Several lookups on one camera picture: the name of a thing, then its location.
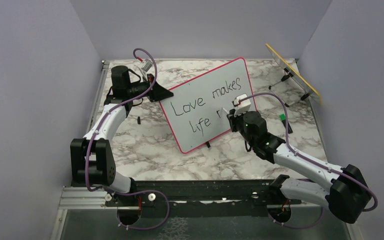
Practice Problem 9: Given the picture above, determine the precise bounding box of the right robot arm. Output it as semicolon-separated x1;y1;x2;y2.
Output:
226;109;373;224

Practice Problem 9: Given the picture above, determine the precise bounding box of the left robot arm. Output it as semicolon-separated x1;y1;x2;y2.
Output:
70;65;174;206

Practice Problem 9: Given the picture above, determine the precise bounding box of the yellow-edged board on stand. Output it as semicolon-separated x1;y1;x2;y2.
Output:
265;43;322;108

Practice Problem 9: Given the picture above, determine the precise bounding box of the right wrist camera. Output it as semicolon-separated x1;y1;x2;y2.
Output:
233;94;252;117

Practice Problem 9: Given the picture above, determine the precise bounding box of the pink-framed whiteboard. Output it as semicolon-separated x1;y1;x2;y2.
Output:
160;57;253;154

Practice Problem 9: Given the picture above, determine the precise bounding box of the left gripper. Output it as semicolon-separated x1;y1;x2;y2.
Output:
127;73;174;103

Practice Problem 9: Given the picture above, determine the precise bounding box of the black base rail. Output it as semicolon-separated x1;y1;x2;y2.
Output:
105;179;301;218

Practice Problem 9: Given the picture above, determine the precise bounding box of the green black highlighter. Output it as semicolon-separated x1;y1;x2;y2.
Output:
279;114;293;134

